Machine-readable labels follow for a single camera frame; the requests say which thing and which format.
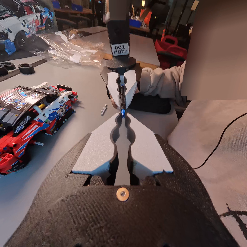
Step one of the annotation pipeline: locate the small blue storage crate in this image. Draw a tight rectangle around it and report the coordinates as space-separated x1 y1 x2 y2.
129 18 144 28

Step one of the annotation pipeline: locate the black earbud with cable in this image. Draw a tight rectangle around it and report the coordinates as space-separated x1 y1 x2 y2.
193 112 247 170

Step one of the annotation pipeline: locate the person's right forearm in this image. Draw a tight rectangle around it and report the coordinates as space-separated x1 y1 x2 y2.
139 60 187 106

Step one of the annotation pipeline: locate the long black lego axle assembly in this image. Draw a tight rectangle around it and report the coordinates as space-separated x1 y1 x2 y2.
119 85 126 110

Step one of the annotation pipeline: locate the black office chair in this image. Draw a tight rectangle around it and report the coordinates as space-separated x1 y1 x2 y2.
56 17 77 30

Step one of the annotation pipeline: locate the person's beige sweatshirt torso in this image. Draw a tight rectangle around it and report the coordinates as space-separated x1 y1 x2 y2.
167 100 247 247

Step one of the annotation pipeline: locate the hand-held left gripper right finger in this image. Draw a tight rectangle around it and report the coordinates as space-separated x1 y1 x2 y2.
124 113 174 183

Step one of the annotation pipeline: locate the red chair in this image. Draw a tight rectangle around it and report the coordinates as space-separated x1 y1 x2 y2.
166 45 188 67
154 35 179 53

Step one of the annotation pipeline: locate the red white lego race car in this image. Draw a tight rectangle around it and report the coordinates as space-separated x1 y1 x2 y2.
0 82 82 175

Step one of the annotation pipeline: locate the clear plastic bag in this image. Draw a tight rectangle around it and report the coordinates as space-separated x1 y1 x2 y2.
30 29 106 69

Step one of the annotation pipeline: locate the lego box with car picture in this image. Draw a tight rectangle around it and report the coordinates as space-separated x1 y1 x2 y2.
0 0 59 62

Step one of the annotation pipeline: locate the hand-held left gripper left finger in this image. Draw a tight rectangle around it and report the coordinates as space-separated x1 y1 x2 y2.
71 112 122 181

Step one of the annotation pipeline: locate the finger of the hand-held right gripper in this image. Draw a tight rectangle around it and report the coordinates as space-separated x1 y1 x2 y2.
123 69 138 110
107 71 121 112

